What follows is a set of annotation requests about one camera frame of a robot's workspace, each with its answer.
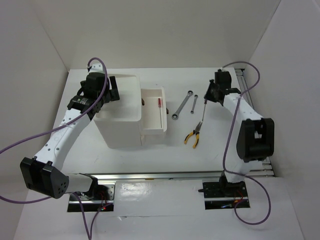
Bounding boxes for white bottom drawer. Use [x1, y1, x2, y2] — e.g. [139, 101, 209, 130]
[140, 135, 145, 146]

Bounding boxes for small silver ratchet wrench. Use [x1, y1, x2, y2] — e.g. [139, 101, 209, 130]
[190, 94, 198, 114]

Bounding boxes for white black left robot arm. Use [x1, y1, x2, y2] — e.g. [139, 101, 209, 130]
[20, 71, 168, 200]

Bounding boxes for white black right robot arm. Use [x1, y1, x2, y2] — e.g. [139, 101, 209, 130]
[212, 69, 275, 196]

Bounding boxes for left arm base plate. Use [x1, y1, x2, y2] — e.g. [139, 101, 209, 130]
[66, 179, 116, 213]

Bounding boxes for white drawer cabinet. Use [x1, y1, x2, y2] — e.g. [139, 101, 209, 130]
[93, 74, 142, 149]

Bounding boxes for large silver ratchet wrench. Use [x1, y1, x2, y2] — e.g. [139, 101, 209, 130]
[171, 90, 194, 120]

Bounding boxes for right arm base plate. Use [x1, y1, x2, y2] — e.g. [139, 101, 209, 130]
[198, 181, 251, 210]

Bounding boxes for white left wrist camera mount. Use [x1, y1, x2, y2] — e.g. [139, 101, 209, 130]
[87, 63, 104, 74]

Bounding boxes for yellow black needle-nose pliers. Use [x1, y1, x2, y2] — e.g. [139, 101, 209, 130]
[183, 121, 203, 149]

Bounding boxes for red handle long screwdriver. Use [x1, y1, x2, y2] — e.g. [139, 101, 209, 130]
[157, 97, 163, 129]

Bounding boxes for aluminium front rail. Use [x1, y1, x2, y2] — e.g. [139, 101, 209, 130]
[88, 171, 222, 183]

